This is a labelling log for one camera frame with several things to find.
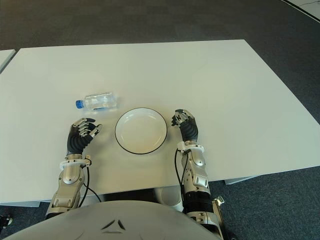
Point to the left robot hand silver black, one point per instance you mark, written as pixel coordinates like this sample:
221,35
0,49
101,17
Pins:
77,140

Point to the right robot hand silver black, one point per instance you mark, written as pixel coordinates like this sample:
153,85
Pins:
189,130

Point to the clear water bottle blue cap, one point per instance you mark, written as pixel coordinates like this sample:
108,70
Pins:
102,101

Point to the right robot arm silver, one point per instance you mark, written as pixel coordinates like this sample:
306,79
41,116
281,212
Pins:
197,175

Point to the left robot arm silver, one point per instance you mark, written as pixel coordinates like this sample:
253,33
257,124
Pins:
70,175

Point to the white plate black rim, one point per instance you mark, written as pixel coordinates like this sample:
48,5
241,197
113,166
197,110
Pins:
141,131

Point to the white cylindrical base part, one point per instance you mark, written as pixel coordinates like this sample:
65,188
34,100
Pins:
172,197

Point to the white table foot bar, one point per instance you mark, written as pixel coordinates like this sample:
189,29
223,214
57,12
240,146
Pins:
237,180

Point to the grey robot torso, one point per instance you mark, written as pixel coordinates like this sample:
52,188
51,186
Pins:
112,220

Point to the black metal clamp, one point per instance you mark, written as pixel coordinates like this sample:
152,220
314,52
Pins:
6,221

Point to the neighbouring white table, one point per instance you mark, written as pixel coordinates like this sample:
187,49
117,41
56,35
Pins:
5,57

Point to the metal bracket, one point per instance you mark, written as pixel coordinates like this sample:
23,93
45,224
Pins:
218,200

